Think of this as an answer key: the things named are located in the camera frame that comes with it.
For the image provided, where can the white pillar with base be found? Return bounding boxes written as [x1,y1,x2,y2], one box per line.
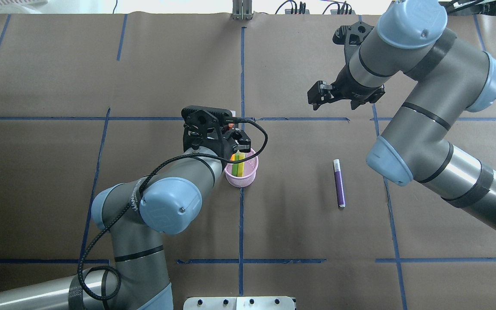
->
[183,296,297,310]

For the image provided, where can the aluminium frame post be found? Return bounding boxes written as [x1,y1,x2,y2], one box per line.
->
[232,0,253,20]

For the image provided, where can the black orange connector block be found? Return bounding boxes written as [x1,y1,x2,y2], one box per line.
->
[284,0,310,15]

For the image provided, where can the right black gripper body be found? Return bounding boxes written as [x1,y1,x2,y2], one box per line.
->
[332,76,385,110]

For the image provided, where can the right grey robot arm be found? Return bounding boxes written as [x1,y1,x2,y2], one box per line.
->
[307,0,496,230]

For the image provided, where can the green marker pen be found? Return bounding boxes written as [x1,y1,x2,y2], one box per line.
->
[230,151,239,177]

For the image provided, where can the purple marker pen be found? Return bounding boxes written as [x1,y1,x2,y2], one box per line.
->
[333,159,346,209]

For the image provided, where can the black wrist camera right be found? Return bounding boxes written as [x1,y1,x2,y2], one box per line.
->
[332,22,374,63]

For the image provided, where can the pink mesh pen holder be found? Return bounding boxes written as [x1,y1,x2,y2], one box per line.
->
[225,157,259,188]

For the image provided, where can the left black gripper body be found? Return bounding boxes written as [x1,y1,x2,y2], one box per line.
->
[181,105,233,160]

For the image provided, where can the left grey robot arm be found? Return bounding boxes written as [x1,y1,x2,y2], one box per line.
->
[0,106,253,310]

